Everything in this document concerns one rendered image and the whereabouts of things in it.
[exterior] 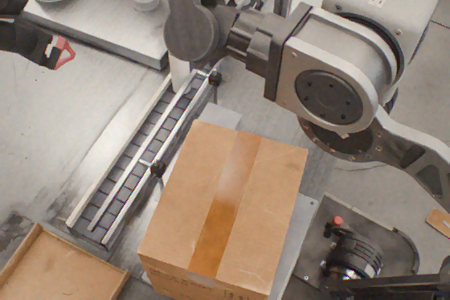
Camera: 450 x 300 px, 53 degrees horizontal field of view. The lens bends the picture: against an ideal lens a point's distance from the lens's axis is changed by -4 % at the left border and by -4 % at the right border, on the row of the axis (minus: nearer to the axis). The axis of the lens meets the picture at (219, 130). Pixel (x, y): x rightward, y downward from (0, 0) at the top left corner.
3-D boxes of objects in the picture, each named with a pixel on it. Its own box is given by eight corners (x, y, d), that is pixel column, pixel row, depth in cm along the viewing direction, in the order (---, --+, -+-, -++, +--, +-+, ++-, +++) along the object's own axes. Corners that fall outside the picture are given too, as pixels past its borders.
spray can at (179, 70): (177, 79, 133) (172, 26, 116) (194, 84, 132) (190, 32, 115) (169, 92, 131) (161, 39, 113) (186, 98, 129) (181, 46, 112)
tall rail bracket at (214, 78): (199, 96, 136) (197, 57, 122) (222, 104, 134) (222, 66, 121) (194, 104, 134) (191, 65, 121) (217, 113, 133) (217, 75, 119)
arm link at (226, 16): (247, 18, 60) (261, 18, 65) (182, -11, 63) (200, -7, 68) (222, 82, 63) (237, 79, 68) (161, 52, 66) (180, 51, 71)
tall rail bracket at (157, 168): (146, 178, 121) (137, 145, 107) (171, 190, 119) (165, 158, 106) (140, 189, 119) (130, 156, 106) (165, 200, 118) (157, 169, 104)
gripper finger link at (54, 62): (63, 33, 100) (34, 25, 92) (87, 45, 98) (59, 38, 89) (52, 62, 102) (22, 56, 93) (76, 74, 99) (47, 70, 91)
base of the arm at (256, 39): (272, 104, 64) (281, 43, 54) (222, 80, 67) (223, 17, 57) (300, 65, 68) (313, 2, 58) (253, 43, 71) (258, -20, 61)
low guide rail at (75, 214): (252, -38, 160) (252, -43, 159) (255, -37, 160) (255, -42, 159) (67, 225, 107) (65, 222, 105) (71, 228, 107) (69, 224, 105)
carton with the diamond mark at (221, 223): (198, 179, 119) (194, 117, 96) (291, 206, 115) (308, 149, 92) (154, 292, 103) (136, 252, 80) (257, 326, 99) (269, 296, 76)
